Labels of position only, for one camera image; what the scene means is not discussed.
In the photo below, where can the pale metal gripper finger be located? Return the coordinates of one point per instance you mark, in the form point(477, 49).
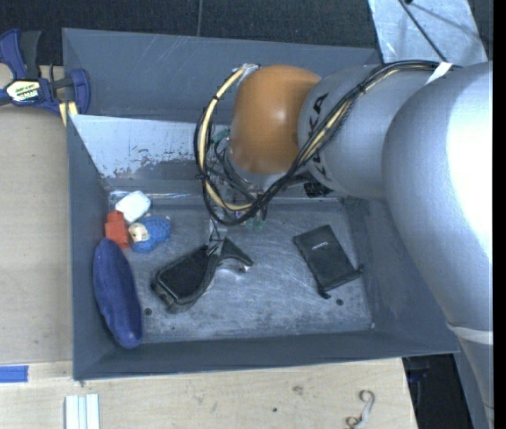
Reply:
point(218, 233)

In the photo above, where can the blue dotted toy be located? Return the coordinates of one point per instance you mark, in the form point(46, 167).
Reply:
point(157, 233)

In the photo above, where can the small beige toy piece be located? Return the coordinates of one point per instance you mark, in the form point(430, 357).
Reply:
point(138, 232)

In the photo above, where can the grey metal bin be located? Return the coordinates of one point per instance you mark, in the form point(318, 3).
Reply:
point(253, 320)

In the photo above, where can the red block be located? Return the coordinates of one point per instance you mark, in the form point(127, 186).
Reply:
point(116, 229)

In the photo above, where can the black flat box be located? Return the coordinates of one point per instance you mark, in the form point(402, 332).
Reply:
point(326, 259)

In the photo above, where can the dark blue oval pouch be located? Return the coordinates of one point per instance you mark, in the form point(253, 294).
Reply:
point(116, 295)

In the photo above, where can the pale wood flat board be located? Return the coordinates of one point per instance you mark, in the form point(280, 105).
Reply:
point(25, 239)

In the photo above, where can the small metal hook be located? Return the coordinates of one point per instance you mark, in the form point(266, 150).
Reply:
point(362, 409)

